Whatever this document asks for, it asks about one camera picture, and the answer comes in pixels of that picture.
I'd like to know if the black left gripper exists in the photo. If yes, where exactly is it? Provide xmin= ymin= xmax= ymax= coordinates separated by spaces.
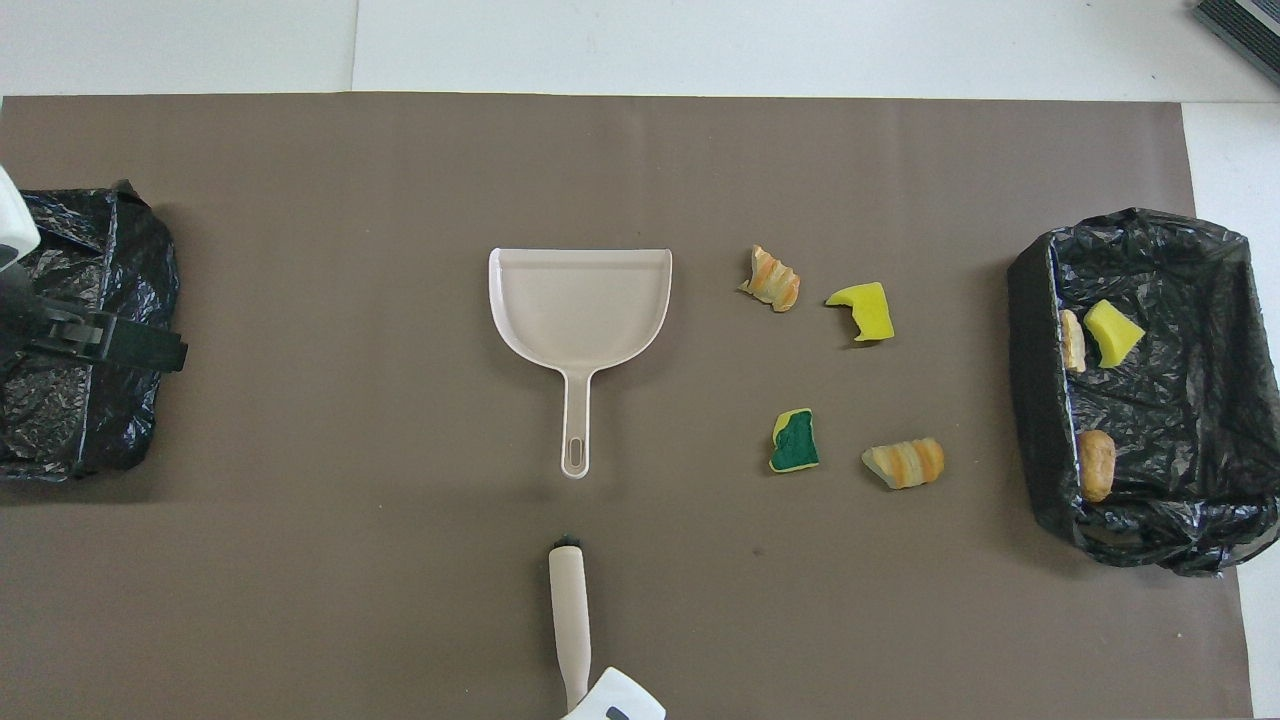
xmin=0 ymin=262 xmax=189 ymax=374

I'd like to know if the beige plastic dustpan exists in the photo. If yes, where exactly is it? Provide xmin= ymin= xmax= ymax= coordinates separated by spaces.
xmin=488 ymin=247 xmax=674 ymax=480

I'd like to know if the beige brush with black bristles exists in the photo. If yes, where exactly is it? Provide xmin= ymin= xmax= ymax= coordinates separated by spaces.
xmin=548 ymin=535 xmax=593 ymax=713

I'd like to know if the orange striped croissant piece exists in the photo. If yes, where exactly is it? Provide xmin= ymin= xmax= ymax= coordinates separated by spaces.
xmin=1059 ymin=309 xmax=1088 ymax=374
xmin=738 ymin=245 xmax=802 ymax=313
xmin=861 ymin=438 xmax=945 ymax=490

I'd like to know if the green and yellow sponge piece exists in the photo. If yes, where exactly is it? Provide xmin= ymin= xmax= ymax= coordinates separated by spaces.
xmin=768 ymin=408 xmax=821 ymax=474
xmin=1085 ymin=299 xmax=1146 ymax=369

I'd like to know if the tan oval bread roll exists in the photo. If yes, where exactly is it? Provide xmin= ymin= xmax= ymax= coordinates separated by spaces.
xmin=1077 ymin=430 xmax=1117 ymax=503

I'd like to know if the bin lined with black bag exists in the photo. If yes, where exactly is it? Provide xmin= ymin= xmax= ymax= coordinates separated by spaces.
xmin=0 ymin=180 xmax=181 ymax=484
xmin=1006 ymin=207 xmax=1280 ymax=577

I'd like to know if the brown table mat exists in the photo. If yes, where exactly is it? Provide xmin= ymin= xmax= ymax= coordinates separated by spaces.
xmin=0 ymin=93 xmax=1253 ymax=720

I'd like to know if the dark grey ribbed device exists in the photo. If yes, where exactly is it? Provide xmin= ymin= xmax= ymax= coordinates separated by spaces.
xmin=1192 ymin=0 xmax=1280 ymax=86

